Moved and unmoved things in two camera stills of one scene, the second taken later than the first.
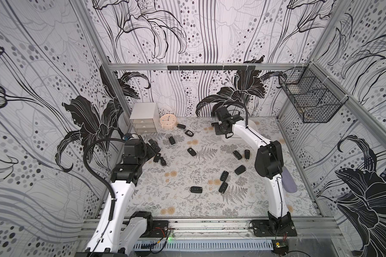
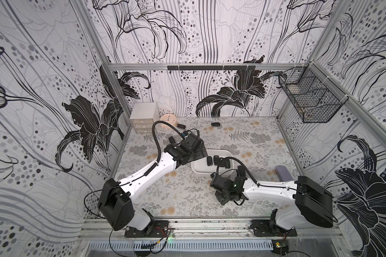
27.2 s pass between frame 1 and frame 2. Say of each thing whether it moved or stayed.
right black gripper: moved
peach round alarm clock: stayed
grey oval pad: stayed
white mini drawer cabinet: stayed
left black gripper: moved
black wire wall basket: stayed
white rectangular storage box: moved
